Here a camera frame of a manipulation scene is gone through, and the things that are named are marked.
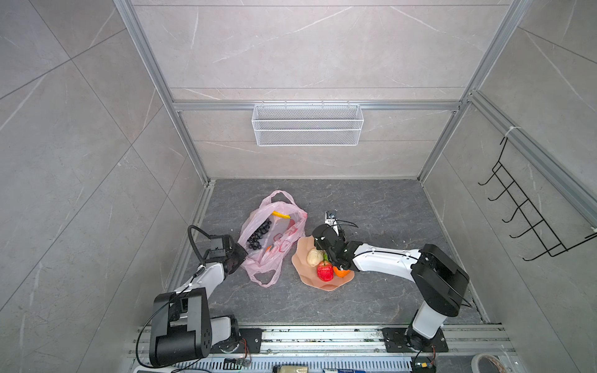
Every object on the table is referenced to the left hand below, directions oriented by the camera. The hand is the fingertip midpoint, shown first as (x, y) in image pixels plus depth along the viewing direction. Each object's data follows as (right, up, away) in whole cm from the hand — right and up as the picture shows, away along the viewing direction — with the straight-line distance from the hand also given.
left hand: (243, 247), depth 92 cm
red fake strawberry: (+32, -6, -10) cm, 34 cm away
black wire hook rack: (+89, +13, -29) cm, 95 cm away
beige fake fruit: (+29, -2, -6) cm, 29 cm away
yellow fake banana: (+14, +12, +9) cm, 21 cm away
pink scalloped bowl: (+26, -8, -6) cm, 28 cm away
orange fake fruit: (+38, -7, -10) cm, 40 cm away
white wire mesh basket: (+26, +52, +9) cm, 59 cm away
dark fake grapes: (+4, +2, +4) cm, 6 cm away
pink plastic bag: (+10, +5, +8) cm, 14 cm away
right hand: (+32, +7, -1) cm, 33 cm away
